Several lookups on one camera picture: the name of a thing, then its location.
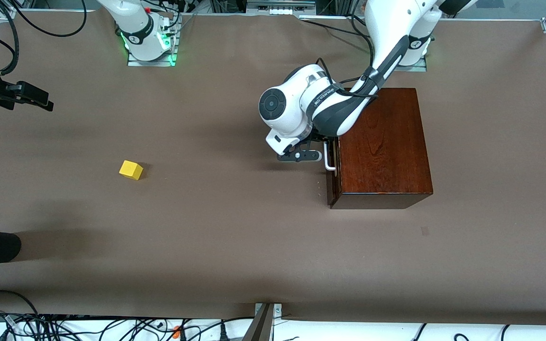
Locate wooden drawer with white handle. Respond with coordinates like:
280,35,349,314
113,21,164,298
324,137,343,206

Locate yellow block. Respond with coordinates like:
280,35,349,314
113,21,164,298
119,160,144,181

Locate dark brown wooden cabinet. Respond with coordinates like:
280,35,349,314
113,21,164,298
332,88,434,210

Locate grey power strip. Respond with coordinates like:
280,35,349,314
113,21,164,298
247,0,316,16

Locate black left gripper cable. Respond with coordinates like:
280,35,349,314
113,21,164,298
315,57,381,99

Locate black looping cable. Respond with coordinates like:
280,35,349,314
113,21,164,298
10,0,87,38

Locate black cable on table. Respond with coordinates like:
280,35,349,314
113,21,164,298
300,13,373,53

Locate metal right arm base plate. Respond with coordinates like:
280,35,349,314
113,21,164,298
127,14,179,67

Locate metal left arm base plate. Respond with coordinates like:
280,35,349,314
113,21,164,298
393,51,428,72

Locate aluminium bracket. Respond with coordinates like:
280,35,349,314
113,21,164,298
242,302,283,341

